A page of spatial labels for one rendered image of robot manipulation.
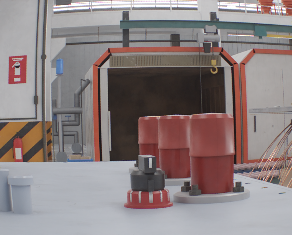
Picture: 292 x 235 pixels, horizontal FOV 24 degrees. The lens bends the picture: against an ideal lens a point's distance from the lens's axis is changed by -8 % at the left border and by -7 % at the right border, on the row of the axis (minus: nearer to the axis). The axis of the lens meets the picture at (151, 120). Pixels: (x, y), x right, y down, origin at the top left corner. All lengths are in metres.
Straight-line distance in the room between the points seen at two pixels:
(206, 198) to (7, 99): 10.67
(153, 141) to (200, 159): 0.65
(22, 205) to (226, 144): 0.34
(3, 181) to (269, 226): 0.40
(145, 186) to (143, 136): 0.71
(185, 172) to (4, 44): 10.42
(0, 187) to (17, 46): 10.77
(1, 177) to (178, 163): 0.53
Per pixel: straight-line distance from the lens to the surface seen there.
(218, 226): 0.84
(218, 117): 1.10
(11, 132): 11.69
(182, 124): 1.42
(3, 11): 11.86
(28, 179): 0.97
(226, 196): 1.08
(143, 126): 1.76
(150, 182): 1.03
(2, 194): 1.00
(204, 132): 1.10
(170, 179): 1.40
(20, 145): 11.54
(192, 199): 1.09
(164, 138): 1.43
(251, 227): 0.81
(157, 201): 1.05
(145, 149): 1.76
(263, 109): 4.41
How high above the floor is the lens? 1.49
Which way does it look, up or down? level
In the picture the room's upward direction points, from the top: 2 degrees counter-clockwise
